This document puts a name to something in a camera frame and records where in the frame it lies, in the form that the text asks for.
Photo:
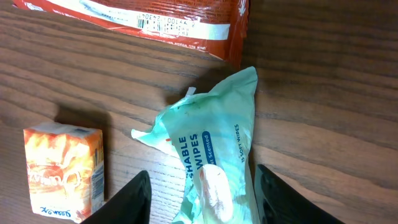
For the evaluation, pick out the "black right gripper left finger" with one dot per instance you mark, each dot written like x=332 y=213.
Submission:
x=131 y=205

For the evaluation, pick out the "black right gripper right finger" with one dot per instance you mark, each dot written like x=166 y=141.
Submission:
x=279 y=203

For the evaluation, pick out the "orange tissue packet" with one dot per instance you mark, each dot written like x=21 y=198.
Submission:
x=65 y=170

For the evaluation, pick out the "teal snack wrapper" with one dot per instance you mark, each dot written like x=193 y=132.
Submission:
x=211 y=133

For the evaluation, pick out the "brown snack bar wrapper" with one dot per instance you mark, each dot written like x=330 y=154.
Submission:
x=217 y=27

